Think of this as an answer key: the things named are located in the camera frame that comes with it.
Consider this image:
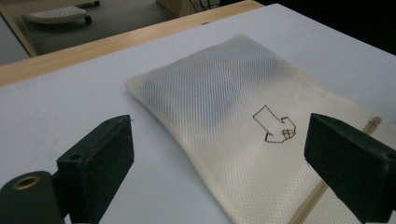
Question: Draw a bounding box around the blue cloth inside mesh bag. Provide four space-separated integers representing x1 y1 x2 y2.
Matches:
143 46 281 133

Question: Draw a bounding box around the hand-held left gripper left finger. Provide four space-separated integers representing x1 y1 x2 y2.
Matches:
56 114 135 224

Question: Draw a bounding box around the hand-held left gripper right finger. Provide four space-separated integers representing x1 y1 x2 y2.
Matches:
304 112 396 224

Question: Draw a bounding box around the white rounded chair base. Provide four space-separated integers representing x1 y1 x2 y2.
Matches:
22 0 101 26

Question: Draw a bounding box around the cream mesh zipper bag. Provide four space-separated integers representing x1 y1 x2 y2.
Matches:
123 33 396 224

